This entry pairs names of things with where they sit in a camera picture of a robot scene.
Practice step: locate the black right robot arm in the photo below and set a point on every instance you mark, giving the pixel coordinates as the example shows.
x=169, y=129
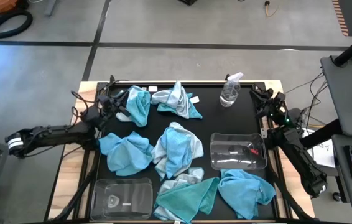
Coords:
x=300, y=155

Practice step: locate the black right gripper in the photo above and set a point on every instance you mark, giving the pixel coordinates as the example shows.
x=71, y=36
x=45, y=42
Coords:
x=277, y=104

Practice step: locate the black frame clamp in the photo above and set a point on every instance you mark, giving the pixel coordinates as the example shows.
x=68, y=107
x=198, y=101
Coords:
x=226, y=77
x=112, y=78

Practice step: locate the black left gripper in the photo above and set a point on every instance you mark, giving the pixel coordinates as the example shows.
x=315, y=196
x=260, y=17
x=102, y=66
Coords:
x=109, y=105

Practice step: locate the gray desk top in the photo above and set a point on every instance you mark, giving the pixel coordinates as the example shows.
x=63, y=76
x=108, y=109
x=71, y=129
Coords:
x=344, y=102

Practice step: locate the clear plastic basket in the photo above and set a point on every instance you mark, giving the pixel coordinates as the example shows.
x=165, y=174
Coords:
x=123, y=199
x=238, y=149

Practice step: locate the white paper sheet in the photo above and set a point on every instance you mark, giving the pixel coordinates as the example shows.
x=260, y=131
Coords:
x=323, y=154

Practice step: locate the black table frame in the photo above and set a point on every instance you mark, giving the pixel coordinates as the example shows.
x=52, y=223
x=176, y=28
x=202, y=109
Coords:
x=207, y=84

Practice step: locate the black desk support pole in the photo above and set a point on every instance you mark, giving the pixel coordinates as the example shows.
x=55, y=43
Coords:
x=322, y=133

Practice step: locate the black rig strut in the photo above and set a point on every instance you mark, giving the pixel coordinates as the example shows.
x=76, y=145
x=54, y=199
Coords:
x=288, y=199
x=76, y=193

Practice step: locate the gray metal leg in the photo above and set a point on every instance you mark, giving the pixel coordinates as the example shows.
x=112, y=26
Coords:
x=51, y=7

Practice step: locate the teal microfiber towel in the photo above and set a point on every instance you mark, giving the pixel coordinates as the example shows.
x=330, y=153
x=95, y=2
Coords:
x=188, y=199
x=196, y=113

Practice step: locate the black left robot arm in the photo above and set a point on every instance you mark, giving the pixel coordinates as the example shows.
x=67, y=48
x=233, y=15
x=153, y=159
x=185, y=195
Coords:
x=54, y=135

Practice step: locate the black desk caster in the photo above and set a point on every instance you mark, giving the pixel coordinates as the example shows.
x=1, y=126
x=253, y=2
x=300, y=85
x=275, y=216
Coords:
x=337, y=196

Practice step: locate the clear spray bottle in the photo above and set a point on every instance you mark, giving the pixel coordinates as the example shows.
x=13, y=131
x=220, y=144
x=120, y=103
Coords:
x=228, y=95

